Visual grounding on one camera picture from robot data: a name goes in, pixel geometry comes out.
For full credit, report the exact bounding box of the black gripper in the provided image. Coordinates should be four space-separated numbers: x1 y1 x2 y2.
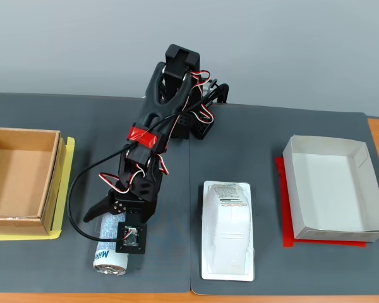
83 175 161 227

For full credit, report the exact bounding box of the white blue snack tube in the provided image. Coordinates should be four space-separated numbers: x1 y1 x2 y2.
92 214 129 276

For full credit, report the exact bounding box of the brown cardboard box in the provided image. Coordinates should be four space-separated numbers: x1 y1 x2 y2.
0 127 64 237

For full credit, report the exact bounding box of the white paper box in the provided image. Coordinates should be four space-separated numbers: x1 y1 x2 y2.
282 134 379 243

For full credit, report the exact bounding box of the yellow paper sheet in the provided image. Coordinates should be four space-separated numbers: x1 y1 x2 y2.
0 136 77 242

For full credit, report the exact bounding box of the grey table mat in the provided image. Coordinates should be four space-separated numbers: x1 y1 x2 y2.
0 93 192 294
188 102 379 297

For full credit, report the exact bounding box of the red tape band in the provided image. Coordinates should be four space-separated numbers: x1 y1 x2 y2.
127 126 159 148

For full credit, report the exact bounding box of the white plastic blister package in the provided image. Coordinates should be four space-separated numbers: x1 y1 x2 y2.
201 180 257 282

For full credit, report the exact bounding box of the red paper sheet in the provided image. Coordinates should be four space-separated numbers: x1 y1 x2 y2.
274 157 367 249

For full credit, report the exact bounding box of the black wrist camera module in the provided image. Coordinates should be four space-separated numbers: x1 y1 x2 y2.
115 220 147 255

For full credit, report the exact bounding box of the black base cable bundle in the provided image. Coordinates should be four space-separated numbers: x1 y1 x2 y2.
203 78 231 105

